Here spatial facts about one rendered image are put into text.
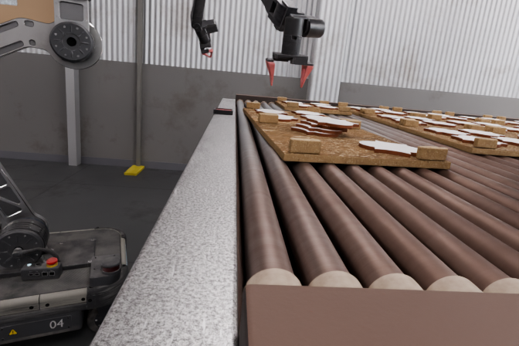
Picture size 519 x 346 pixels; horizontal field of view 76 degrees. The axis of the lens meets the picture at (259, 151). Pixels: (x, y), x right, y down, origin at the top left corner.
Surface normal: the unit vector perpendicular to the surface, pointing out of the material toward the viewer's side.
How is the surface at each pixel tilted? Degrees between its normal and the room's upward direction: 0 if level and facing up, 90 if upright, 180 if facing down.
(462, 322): 0
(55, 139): 90
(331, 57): 90
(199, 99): 90
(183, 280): 0
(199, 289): 0
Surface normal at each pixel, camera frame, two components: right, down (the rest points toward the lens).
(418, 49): 0.05, 0.22
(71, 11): 0.39, 0.23
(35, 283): 0.09, -0.97
